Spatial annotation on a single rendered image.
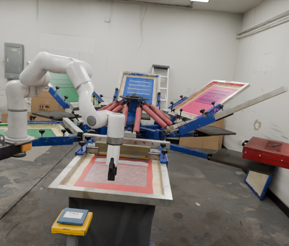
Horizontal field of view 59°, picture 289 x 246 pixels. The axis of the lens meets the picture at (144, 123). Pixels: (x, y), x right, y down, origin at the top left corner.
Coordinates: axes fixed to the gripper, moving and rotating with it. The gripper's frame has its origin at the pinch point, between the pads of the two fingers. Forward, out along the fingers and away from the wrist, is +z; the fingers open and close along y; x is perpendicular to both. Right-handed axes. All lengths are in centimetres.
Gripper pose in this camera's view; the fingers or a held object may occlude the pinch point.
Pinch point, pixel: (112, 174)
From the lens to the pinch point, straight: 121.4
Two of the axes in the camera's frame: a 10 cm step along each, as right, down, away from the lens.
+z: -1.0, 9.8, 1.9
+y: -0.2, 1.9, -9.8
